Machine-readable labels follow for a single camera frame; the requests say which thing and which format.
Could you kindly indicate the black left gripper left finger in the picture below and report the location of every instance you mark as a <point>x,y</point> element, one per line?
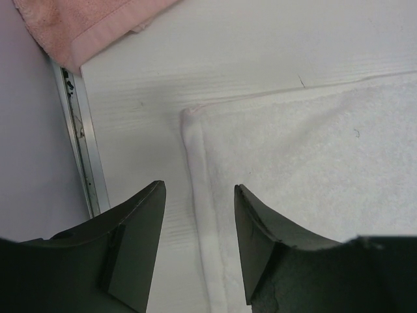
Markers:
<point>105,264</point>

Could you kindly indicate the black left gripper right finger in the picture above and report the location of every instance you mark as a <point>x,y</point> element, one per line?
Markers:
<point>287,268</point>

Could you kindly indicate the white towel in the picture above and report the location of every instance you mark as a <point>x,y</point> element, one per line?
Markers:
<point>339,161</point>

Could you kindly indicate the pink towel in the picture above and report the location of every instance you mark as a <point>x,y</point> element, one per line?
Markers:
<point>73,32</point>

